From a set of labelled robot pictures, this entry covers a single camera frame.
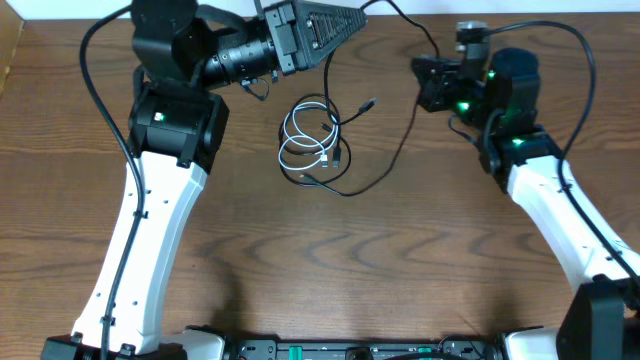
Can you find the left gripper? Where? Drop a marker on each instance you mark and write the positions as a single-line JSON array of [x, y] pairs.
[[282, 38]]

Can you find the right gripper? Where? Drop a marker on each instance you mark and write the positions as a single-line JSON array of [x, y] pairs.
[[433, 91]]

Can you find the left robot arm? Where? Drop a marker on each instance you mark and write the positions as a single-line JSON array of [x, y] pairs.
[[186, 51]]

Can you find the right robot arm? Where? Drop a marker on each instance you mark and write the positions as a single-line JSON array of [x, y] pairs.
[[497, 95]]

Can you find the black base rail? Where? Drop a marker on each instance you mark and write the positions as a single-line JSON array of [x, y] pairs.
[[456, 347]]

